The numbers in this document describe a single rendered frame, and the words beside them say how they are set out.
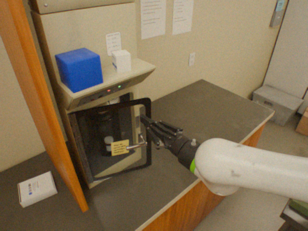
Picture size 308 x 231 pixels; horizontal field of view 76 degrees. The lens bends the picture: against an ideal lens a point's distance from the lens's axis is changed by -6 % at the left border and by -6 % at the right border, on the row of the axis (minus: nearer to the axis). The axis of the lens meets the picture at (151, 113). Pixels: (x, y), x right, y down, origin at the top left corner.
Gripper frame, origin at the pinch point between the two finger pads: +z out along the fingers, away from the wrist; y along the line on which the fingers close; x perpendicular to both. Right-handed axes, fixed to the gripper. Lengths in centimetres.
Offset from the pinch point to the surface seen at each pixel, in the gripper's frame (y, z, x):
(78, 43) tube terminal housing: 15.6, 13.7, -30.7
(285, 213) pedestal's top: -34, -55, 37
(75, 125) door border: 23.6, 12.2, -2.8
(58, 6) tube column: 19.5, 13.7, -41.9
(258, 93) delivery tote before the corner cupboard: -244, 44, 98
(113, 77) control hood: 9.8, 4.3, -20.2
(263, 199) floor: -113, -38, 131
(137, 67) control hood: -1.0, 5.6, -20.2
